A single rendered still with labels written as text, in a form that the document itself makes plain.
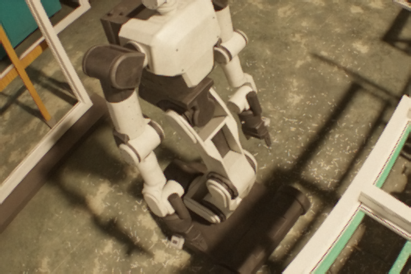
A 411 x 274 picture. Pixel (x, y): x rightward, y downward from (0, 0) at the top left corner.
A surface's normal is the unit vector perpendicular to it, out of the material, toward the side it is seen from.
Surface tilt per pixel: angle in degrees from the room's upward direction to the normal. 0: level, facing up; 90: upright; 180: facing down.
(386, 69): 0
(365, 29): 0
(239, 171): 65
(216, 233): 0
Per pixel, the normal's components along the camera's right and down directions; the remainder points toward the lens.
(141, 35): -0.49, 0.03
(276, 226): -0.14, -0.59
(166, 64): 0.15, 0.73
